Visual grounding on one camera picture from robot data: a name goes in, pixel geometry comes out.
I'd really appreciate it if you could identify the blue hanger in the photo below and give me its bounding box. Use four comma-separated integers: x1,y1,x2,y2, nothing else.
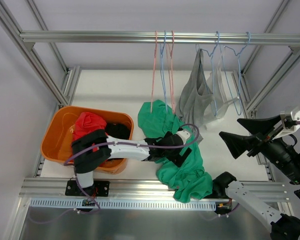
223,31,251,116
195,31,220,117
159,31,168,112

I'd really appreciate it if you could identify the white slotted cable duct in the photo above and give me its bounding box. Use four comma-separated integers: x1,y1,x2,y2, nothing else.
29,198,217,212

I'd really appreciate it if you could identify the red tank top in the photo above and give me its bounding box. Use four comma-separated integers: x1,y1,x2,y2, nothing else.
72,112,107,141

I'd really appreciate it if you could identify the green tank top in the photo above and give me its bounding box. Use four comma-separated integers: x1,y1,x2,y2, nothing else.
137,100,213,203

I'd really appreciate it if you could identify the white tank top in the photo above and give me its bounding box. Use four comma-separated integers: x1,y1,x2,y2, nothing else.
203,45,239,129

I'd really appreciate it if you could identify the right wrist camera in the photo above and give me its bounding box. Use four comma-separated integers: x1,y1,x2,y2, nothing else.
273,106,300,140

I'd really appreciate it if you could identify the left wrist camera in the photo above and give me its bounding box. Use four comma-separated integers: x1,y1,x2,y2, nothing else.
176,129,192,145

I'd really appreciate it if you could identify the grey tank top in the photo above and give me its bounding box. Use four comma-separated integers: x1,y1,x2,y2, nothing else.
175,49,212,128

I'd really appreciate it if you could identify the pink hanger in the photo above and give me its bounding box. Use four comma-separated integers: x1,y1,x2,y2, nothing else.
150,30,158,113
166,30,176,114

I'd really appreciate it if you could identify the aluminium hanging rail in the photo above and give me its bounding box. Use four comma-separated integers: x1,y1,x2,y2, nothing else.
19,30,300,47

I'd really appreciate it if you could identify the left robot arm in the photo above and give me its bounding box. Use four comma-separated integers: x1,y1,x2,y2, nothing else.
70,128,192,196

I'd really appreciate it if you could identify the orange plastic basket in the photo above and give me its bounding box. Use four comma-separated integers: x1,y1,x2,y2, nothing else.
41,106,134,165

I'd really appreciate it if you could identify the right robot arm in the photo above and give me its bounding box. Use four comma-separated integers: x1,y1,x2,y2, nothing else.
210,111,300,240

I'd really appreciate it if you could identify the black tank top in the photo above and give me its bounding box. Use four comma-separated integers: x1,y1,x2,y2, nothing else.
105,123,131,140

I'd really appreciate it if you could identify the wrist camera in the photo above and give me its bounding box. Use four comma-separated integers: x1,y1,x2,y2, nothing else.
273,106,300,140
176,129,192,145

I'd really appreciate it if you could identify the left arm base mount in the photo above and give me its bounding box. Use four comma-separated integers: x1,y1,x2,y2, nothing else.
64,180,110,197

